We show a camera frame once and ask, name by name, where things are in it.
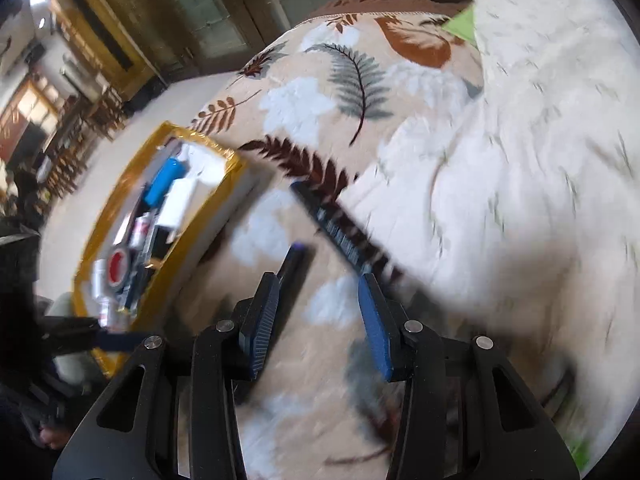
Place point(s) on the green printed cloth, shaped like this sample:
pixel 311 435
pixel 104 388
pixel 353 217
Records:
pixel 462 25

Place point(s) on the leaf printed blanket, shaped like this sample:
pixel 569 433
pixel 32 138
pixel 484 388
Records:
pixel 320 100

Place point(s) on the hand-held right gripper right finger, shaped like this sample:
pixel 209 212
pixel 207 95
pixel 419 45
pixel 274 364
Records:
pixel 377 325

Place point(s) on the white sprig printed quilt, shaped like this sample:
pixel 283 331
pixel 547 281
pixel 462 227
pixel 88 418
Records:
pixel 525 135

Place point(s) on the white pill bottle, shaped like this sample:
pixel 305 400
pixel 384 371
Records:
pixel 100 280

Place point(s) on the black printed pen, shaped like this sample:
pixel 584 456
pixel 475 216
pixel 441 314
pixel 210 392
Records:
pixel 332 230

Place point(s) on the blue battery pack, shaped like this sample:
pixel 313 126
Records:
pixel 165 180

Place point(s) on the wooden glass door cabinet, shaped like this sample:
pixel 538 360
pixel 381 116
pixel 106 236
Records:
pixel 150 10

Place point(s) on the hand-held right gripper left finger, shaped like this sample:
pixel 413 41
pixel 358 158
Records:
pixel 262 320

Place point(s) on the pink floral hand cream tube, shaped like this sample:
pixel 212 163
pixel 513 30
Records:
pixel 111 312

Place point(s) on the person's left hand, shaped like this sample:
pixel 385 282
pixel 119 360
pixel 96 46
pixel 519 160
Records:
pixel 50 436

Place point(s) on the wooden chairs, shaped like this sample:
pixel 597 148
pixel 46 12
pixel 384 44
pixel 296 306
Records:
pixel 100 115

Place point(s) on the white charger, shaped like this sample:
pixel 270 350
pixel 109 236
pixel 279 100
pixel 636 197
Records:
pixel 177 202

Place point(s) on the black tape roll red core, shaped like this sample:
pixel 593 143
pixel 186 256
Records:
pixel 118 266

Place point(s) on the white foam box yellow tape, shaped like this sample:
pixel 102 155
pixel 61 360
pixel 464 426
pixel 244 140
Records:
pixel 220 210

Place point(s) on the white bottle red label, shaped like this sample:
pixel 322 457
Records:
pixel 141 227

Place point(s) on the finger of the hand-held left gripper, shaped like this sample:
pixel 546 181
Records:
pixel 125 341

